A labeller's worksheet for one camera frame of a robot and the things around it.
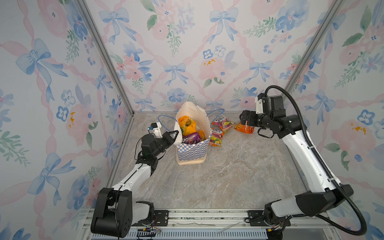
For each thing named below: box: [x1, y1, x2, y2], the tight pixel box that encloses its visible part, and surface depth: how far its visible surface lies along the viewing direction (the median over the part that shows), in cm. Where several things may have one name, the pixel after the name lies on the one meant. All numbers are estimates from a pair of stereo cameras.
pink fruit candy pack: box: [210, 116, 235, 134], surface depth 109 cm
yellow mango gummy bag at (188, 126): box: [178, 115, 197, 136], surface depth 99 cm
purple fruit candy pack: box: [181, 132, 202, 145], surface depth 87 cm
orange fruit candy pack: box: [209, 128, 224, 148], surface depth 103 cm
